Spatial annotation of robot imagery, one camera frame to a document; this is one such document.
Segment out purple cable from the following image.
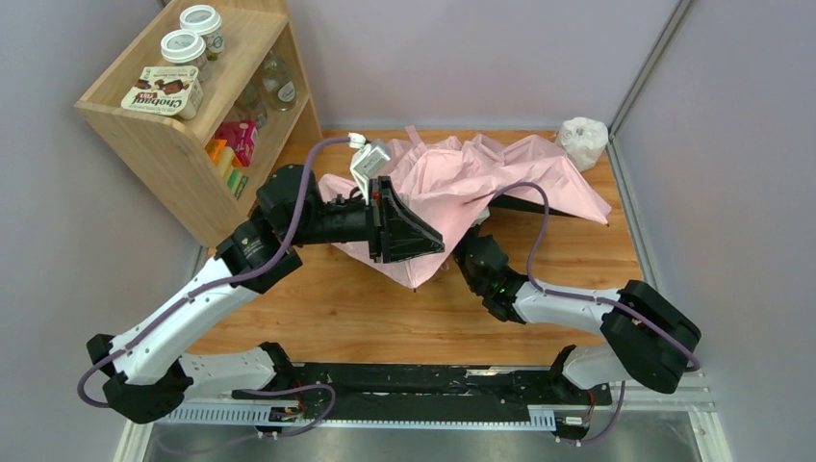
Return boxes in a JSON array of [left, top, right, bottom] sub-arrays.
[[468, 181, 701, 372], [76, 135, 355, 409]]

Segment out pink folding umbrella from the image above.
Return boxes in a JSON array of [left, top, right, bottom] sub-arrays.
[[335, 126, 611, 289]]

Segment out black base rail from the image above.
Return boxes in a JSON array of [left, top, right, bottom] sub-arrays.
[[232, 363, 612, 438]]

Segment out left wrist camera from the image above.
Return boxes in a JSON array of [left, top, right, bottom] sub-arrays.
[[348, 132, 391, 203]]

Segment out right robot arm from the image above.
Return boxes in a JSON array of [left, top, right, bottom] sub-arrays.
[[453, 230, 702, 395]]

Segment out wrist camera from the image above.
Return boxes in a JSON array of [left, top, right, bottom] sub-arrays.
[[471, 206, 490, 227], [348, 132, 391, 203]]

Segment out wooden shelf unit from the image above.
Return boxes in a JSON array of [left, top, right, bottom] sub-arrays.
[[75, 1, 322, 247]]

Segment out white lidded cup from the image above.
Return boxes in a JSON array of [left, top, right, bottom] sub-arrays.
[[179, 5, 225, 61], [160, 29, 212, 84]]

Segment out white lidded cup rear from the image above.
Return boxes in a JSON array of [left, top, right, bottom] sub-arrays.
[[179, 5, 225, 61]]

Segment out pink box on shelf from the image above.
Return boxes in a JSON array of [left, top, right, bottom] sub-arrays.
[[214, 120, 258, 167]]

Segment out glass jar on shelf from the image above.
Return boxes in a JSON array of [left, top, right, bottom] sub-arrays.
[[261, 52, 296, 112]]

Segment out white crumpled plastic bag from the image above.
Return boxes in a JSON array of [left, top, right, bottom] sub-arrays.
[[555, 116, 609, 171]]

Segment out white lidded cup front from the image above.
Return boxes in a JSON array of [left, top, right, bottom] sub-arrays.
[[160, 29, 212, 84]]

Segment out stack of coloured sponges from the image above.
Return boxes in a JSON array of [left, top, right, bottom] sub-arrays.
[[205, 139, 248, 199]]

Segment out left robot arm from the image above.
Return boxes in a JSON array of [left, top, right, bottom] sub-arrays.
[[87, 165, 445, 424]]

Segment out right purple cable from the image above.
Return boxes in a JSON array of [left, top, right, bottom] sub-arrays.
[[468, 181, 701, 372]]

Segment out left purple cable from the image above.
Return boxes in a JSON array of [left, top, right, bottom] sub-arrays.
[[76, 135, 355, 409]]

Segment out Chobani yogurt pack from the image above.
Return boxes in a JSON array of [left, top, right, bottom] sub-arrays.
[[120, 65, 204, 120]]

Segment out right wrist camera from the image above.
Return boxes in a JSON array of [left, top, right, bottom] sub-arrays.
[[471, 206, 490, 227]]

